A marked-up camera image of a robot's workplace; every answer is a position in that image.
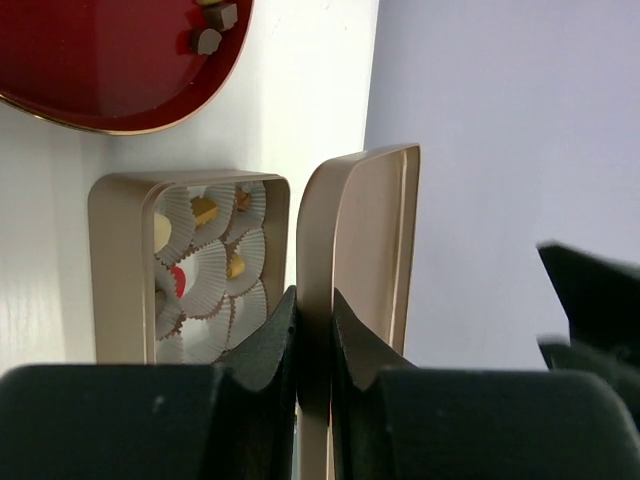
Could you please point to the dark brown chocolate piece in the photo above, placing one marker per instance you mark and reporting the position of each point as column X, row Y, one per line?
column 243, row 200

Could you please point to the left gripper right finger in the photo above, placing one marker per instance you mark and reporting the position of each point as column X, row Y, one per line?
column 394, row 420

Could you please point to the red and white chocolate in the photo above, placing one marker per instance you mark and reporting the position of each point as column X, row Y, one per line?
column 179, row 280

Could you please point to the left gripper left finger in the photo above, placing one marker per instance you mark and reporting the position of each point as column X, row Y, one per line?
column 232, row 419

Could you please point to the gold square tin lid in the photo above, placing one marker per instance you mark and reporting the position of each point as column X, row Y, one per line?
column 355, row 235

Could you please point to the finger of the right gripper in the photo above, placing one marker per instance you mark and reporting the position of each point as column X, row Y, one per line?
column 599, row 295
column 622, row 377

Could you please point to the yellow round chocolate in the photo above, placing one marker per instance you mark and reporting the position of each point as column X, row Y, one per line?
column 236, row 266

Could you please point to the gold square tin box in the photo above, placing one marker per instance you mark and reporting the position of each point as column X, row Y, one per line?
column 137, row 317

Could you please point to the red round tray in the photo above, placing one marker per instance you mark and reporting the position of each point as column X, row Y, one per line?
column 118, row 67

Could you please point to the caramel chocolate piece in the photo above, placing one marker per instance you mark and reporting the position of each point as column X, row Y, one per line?
column 204, row 210

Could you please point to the white spiral chocolate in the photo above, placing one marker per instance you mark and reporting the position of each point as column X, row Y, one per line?
column 162, row 231

